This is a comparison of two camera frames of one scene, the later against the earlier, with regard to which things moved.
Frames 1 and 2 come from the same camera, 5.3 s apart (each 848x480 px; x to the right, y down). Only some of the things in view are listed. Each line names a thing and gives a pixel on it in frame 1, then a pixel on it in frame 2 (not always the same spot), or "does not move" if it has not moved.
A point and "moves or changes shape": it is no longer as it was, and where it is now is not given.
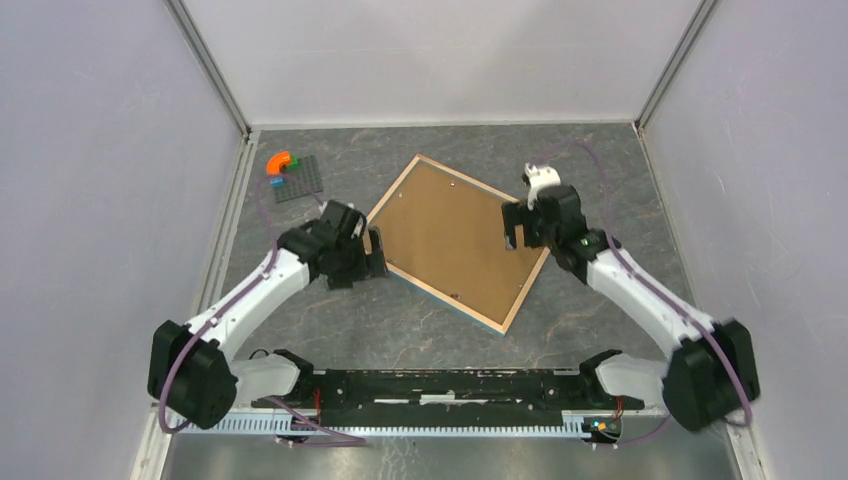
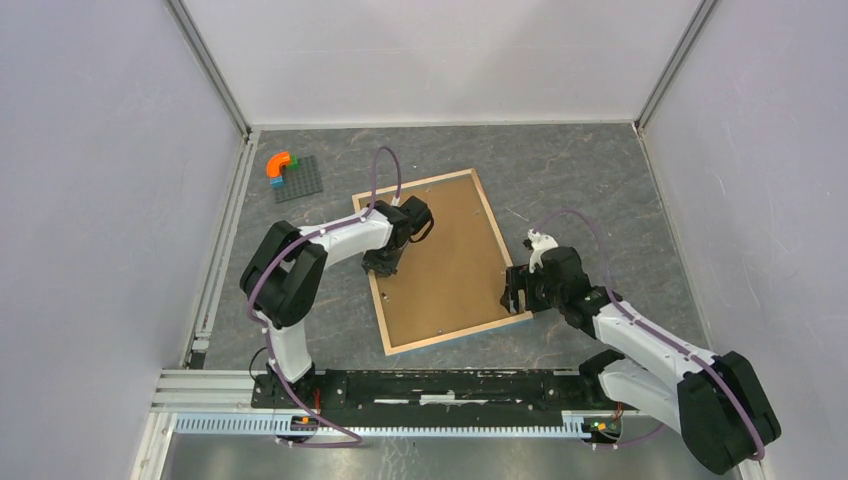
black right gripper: x=518 y=213 to x=519 y=277
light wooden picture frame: x=445 y=236 to x=373 y=279
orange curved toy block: x=274 y=164 does not move
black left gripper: x=373 y=265 to x=385 y=268
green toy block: x=294 y=162 does not move
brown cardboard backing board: x=448 y=233 moves or changes shape
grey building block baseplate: x=300 y=181 does not move
